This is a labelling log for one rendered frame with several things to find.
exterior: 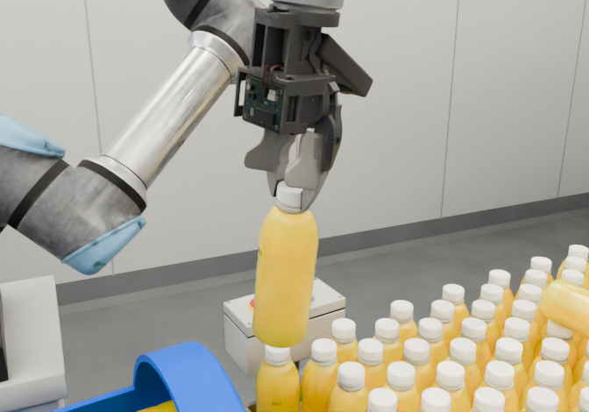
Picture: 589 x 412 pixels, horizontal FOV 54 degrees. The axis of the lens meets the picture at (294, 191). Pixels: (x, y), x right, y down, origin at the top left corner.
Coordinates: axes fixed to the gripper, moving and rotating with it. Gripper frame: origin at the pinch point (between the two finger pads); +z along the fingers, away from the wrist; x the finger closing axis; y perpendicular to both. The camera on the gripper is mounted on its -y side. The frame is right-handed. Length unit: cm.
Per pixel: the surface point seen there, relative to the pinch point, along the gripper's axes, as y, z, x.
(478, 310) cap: -42, 28, 9
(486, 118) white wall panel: -348, 63, -125
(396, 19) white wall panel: -273, 2, -165
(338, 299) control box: -29.1, 31.3, -10.7
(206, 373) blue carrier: 13.4, 17.3, 2.5
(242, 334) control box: -12.0, 35.2, -17.4
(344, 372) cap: -11.8, 29.4, 3.9
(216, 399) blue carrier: 14.5, 17.8, 5.6
